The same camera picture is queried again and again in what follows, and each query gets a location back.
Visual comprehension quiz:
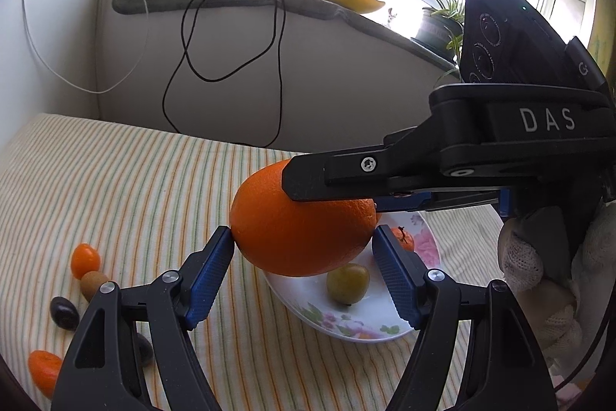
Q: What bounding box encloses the small orange kumquat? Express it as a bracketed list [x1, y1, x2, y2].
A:
[70, 243, 101, 280]

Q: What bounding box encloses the white floral plate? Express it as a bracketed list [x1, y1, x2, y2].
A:
[262, 209, 441, 343]

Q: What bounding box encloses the yellow-green round fruit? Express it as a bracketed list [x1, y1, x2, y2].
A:
[326, 263, 370, 306]

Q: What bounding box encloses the potted spider plant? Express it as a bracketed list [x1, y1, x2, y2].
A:
[398, 0, 481, 77]

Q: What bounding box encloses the small brown round fruit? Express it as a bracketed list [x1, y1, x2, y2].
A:
[80, 270, 109, 302]

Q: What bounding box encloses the small red tomato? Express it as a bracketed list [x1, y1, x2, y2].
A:
[389, 225, 415, 254]

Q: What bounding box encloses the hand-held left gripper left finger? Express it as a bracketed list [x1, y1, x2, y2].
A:
[50, 225, 236, 411]

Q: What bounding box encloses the small mandarin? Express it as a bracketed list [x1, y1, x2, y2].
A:
[27, 350, 63, 398]

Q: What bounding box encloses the person's right hand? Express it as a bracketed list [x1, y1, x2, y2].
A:
[498, 198, 616, 377]

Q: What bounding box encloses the small dark purple fruit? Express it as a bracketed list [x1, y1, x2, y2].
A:
[135, 333, 155, 366]
[50, 296, 80, 329]

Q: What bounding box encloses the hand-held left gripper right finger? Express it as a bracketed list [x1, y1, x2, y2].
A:
[372, 225, 559, 411]

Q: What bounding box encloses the white cable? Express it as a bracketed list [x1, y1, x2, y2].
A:
[22, 0, 162, 95]

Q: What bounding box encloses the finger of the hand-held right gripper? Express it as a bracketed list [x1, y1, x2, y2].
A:
[374, 188, 502, 213]
[281, 118, 453, 202]

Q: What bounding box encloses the black cable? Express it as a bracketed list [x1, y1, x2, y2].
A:
[162, 0, 288, 149]

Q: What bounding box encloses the white cabinet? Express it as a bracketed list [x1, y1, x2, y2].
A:
[0, 0, 114, 137]

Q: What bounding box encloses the striped tablecloth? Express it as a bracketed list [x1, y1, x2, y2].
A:
[0, 112, 511, 411]

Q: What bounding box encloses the large orange with stem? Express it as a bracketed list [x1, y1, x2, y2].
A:
[229, 159, 377, 278]

